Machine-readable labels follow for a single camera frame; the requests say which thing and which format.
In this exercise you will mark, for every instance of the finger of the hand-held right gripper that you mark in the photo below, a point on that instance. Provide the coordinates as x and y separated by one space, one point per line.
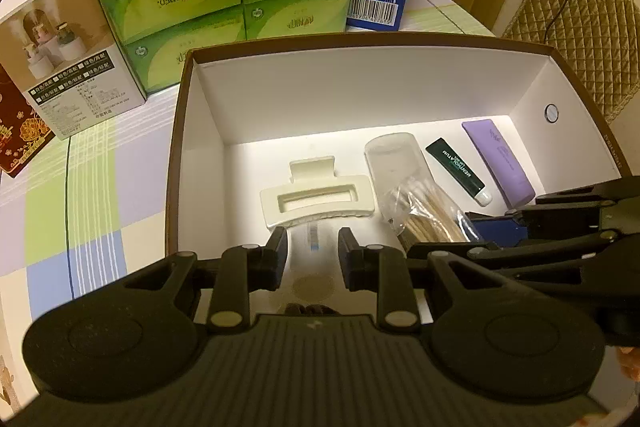
550 252
492 227

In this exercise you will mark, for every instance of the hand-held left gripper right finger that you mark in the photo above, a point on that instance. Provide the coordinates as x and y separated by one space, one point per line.
347 257

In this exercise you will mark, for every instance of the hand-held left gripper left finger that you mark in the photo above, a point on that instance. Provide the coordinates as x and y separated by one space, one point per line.
277 252

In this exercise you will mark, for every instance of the cotton swab packet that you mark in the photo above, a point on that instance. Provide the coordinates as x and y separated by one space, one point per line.
425 212

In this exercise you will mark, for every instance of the brown storage box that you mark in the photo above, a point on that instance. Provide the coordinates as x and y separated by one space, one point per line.
350 107

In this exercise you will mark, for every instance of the checked cloth desktop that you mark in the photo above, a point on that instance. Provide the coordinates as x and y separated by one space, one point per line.
100 187

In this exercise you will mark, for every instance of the white hair claw clip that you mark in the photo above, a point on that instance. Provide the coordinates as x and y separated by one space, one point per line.
280 207

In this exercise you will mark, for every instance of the purple tube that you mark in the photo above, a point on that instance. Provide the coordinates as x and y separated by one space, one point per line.
495 157

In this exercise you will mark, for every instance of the green tube with white cap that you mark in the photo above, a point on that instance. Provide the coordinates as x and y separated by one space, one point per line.
455 164

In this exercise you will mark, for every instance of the clear plastic cylinder container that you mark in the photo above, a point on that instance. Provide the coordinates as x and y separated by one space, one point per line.
395 157

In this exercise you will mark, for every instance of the chair with quilted cover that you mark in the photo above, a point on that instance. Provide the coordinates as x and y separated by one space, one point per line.
590 32

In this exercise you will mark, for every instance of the red box with gold print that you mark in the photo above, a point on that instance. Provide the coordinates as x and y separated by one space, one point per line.
20 127

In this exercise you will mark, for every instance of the white product box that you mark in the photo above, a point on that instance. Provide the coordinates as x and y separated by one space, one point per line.
65 57

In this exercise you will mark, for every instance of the cream printed cushion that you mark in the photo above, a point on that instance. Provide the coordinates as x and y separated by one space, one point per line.
7 382

